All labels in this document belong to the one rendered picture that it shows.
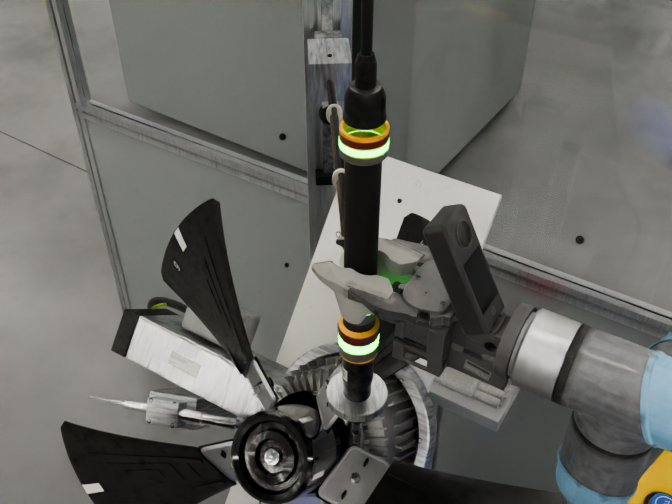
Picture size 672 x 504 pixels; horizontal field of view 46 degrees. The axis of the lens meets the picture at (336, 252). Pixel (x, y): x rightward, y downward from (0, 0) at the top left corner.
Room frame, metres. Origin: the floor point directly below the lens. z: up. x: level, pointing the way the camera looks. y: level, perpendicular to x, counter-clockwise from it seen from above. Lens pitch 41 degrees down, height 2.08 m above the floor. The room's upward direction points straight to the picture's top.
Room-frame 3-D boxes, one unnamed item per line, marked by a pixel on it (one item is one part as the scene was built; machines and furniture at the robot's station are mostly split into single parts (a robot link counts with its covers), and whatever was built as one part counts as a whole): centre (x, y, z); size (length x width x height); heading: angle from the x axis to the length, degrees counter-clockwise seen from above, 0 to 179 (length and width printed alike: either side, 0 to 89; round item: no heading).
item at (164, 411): (0.77, 0.27, 1.08); 0.07 x 0.04 x 0.06; 69
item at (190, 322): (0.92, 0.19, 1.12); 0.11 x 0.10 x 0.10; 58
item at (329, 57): (1.20, 0.01, 1.44); 0.10 x 0.07 x 0.08; 3
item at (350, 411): (0.59, -0.02, 1.40); 0.09 x 0.07 x 0.10; 3
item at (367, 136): (0.58, -0.02, 1.70); 0.04 x 0.04 x 0.03
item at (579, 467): (0.45, -0.27, 1.44); 0.11 x 0.08 x 0.11; 133
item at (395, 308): (0.53, -0.06, 1.56); 0.09 x 0.05 x 0.02; 69
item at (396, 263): (0.60, -0.04, 1.53); 0.09 x 0.03 x 0.06; 48
